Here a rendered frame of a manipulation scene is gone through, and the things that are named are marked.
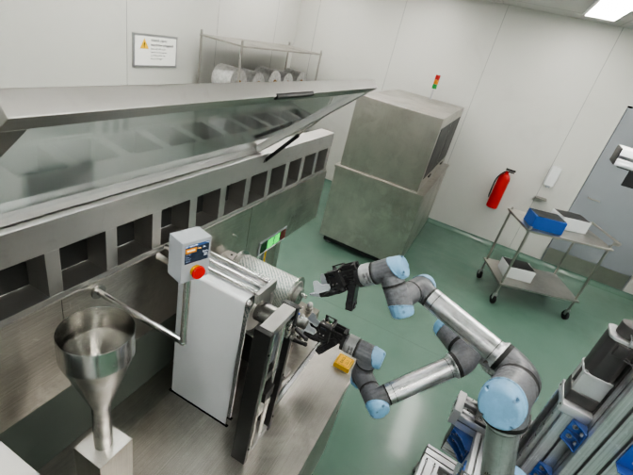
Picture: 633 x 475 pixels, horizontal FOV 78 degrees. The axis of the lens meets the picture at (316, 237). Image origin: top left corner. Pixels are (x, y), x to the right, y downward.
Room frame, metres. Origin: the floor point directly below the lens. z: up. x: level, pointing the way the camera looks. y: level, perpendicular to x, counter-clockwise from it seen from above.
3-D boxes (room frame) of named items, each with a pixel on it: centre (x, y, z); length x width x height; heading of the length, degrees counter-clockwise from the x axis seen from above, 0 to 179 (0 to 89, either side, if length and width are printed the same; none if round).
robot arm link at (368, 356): (1.13, -0.30, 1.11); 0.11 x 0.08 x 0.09; 70
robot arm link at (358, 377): (1.12, -0.30, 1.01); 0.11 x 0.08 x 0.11; 22
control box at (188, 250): (0.68, 0.24, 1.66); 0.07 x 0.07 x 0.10; 55
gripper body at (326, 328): (1.19, -0.15, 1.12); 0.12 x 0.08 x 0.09; 70
